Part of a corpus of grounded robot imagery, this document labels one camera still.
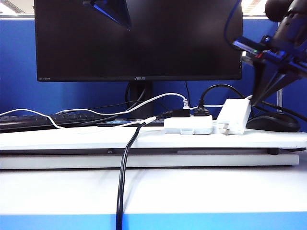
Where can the white charger block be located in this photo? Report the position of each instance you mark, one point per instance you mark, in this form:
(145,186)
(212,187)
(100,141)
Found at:
(235,115)

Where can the black computer keyboard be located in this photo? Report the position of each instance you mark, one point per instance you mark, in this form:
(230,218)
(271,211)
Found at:
(24,122)

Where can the black computer mouse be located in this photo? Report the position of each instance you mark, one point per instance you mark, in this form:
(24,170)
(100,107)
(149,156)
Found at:
(273,123)

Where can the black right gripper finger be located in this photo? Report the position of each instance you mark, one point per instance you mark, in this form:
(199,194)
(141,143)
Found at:
(280,83)
(258,81)

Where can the thin white base board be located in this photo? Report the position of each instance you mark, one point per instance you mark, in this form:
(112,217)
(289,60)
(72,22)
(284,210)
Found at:
(72,161)

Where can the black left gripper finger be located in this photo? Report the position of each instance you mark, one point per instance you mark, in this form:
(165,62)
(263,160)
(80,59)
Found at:
(120,12)
(103,12)

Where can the black computer monitor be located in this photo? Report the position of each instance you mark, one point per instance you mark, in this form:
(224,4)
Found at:
(168,48)

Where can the black usb adapter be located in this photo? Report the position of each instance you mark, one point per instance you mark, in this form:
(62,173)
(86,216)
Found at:
(181,113)

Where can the white power socket strip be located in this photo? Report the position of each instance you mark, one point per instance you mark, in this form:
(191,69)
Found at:
(187,123)

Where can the silver partition post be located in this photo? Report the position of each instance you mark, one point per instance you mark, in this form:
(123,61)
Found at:
(279,103)

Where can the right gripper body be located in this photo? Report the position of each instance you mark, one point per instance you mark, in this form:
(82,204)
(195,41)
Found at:
(275,56)

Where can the thick white raised board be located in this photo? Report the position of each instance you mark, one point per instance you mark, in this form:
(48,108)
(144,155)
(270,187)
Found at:
(72,140)

